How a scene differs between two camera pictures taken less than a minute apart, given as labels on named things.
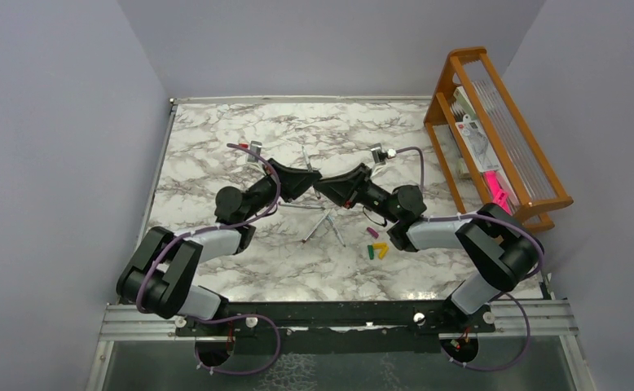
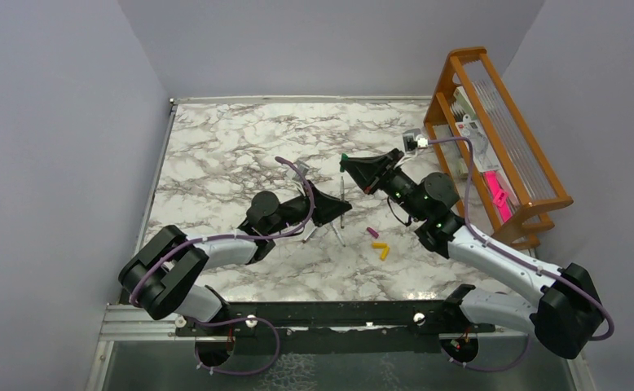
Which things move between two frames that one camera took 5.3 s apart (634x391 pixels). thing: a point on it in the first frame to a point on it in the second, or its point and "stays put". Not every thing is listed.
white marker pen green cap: (308, 164) to (342, 198)
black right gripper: (340, 189) to (365, 170)
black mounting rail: (336, 327) stays put
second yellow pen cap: (385, 249) stays put
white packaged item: (473, 134) stays put
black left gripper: (293, 181) to (327, 207)
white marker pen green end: (332, 222) stays put
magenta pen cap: (372, 232) stays put
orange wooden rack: (490, 154) stays put
